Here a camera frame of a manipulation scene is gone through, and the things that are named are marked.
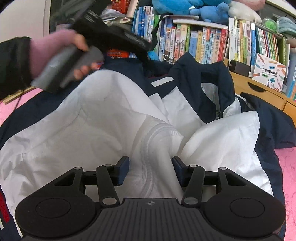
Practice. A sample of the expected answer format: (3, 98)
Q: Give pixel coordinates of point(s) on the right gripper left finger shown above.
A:
(70, 203)

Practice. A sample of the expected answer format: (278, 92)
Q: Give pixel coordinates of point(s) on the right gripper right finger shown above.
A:
(231, 204)

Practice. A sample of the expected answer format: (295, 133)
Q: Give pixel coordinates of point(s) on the navy and white jacket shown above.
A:
(150, 114)

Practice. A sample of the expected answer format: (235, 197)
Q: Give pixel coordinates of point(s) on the black jacket left forearm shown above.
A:
(15, 66)

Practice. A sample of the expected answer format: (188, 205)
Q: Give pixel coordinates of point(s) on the left hand pink sleeve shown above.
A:
(44, 49)

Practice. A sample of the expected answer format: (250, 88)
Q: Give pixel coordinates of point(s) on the stack of papers and books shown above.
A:
(110, 15)

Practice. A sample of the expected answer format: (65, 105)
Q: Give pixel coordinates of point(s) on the red plastic crate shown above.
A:
(122, 7)

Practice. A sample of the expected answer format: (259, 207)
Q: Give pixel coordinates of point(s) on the blue plush ball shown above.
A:
(153, 56)

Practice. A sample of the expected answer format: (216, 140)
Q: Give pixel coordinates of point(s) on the pink bunny pattern mat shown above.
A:
(33, 107)

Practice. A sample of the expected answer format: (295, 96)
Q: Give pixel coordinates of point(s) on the row of upright books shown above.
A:
(172, 36)

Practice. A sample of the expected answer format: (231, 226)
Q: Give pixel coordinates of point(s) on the blue plush toy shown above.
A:
(208, 11)

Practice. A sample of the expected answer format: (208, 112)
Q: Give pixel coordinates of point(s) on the wooden drawer organizer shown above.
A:
(277, 99)

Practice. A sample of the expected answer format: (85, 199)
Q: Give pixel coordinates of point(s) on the white label printer box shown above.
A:
(269, 72)

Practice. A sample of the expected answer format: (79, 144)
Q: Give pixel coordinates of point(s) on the small black box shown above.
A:
(239, 68)

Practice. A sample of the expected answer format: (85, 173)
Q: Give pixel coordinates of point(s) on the pink bunny plush toy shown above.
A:
(246, 10)

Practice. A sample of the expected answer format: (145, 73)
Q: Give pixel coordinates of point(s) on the green round toy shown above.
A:
(270, 24)

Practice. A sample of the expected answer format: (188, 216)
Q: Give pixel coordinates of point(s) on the folded teal towels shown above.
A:
(286, 26)

